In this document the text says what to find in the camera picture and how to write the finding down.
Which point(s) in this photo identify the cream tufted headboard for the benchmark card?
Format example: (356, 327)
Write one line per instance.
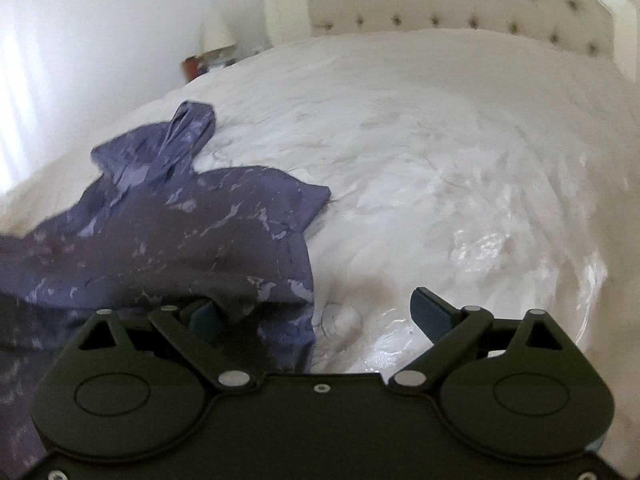
(598, 28)

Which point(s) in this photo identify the white bed duvet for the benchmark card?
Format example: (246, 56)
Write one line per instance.
(495, 171)

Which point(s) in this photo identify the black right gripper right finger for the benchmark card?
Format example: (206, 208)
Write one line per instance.
(453, 333)

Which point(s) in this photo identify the purple patterned hooded garment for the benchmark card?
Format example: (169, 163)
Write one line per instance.
(151, 230)

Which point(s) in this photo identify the red picture frame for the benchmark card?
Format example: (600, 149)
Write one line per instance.
(193, 67)

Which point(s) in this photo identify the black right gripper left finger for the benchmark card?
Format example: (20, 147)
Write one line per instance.
(175, 325)

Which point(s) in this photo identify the white table lamp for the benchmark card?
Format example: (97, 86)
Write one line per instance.
(217, 40)

